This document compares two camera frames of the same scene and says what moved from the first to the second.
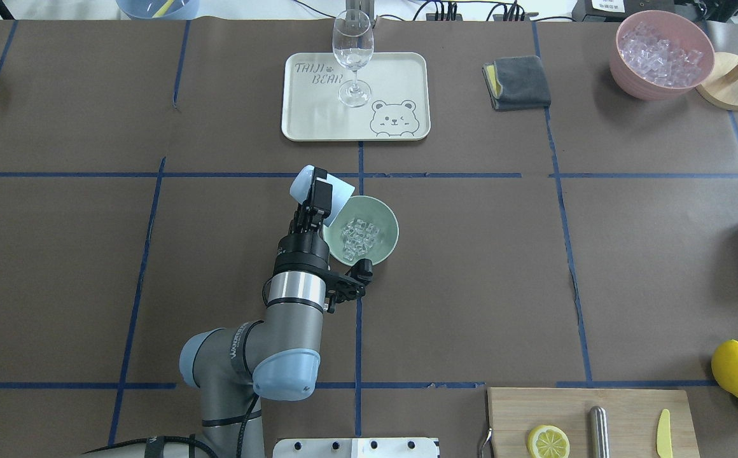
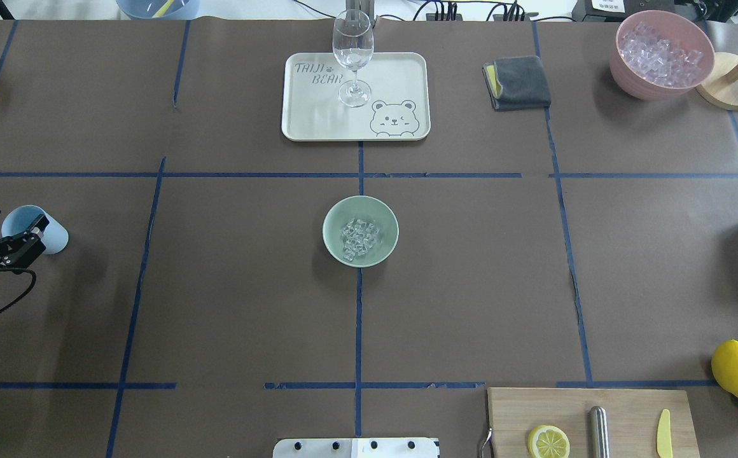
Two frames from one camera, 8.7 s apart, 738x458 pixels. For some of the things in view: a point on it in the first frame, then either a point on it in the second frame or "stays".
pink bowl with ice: (660, 55) stays
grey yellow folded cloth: (517, 83) stays
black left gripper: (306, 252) -> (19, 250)
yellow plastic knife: (663, 437) stays
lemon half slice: (548, 441) stays
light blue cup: (300, 187) -> (27, 218)
